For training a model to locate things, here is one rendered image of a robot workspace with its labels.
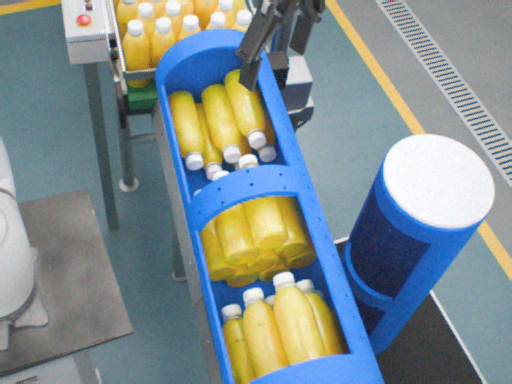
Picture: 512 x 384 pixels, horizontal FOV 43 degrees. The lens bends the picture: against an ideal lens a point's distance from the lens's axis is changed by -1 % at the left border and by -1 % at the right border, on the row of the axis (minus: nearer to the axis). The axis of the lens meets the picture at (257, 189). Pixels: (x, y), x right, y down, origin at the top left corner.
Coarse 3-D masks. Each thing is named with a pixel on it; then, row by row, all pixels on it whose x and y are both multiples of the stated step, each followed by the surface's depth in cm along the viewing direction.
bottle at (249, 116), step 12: (228, 84) 157; (240, 84) 155; (228, 96) 157; (240, 96) 153; (252, 96) 153; (240, 108) 152; (252, 108) 151; (240, 120) 151; (252, 120) 150; (264, 120) 152; (252, 132) 150
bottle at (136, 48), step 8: (128, 32) 169; (144, 32) 171; (128, 40) 170; (136, 40) 169; (144, 40) 171; (128, 48) 171; (136, 48) 171; (144, 48) 172; (128, 56) 173; (136, 56) 173; (144, 56) 174; (128, 64) 176; (136, 64) 175; (144, 64) 176; (128, 80) 181; (136, 80) 180; (144, 80) 181
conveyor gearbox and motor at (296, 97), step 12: (300, 60) 202; (300, 72) 199; (288, 84) 196; (300, 84) 198; (288, 96) 201; (300, 96) 202; (288, 108) 206; (300, 108) 207; (312, 108) 213; (300, 120) 217
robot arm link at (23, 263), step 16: (0, 192) 121; (0, 208) 113; (16, 208) 122; (0, 224) 111; (16, 224) 114; (0, 240) 110; (16, 240) 113; (0, 256) 110; (16, 256) 114; (0, 272) 112; (16, 272) 115; (32, 272) 124; (0, 288) 115; (16, 288) 118; (32, 288) 128; (0, 304) 118; (16, 304) 123
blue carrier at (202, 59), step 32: (224, 32) 151; (160, 64) 155; (192, 64) 159; (224, 64) 161; (160, 96) 155; (288, 128) 143; (224, 160) 165; (288, 160) 135; (192, 192) 153; (224, 192) 129; (256, 192) 127; (288, 192) 130; (192, 224) 134; (320, 224) 129; (320, 256) 123; (224, 288) 142; (320, 288) 141; (352, 320) 118; (224, 352) 119; (352, 352) 113
